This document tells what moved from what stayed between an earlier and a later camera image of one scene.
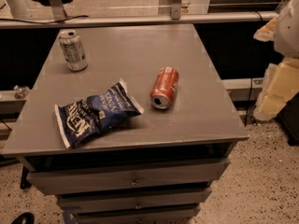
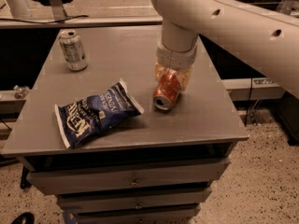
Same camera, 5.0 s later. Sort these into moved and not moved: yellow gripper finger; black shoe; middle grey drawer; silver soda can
Moved: yellow gripper finger
Not moved: black shoe; middle grey drawer; silver soda can
